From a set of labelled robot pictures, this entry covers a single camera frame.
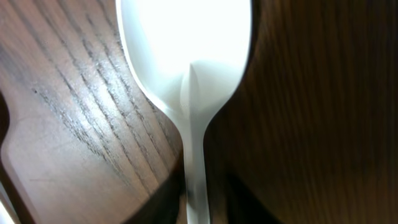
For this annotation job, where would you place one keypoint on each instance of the white plastic spoon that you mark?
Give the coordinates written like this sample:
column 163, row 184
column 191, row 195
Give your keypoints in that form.
column 188, row 58

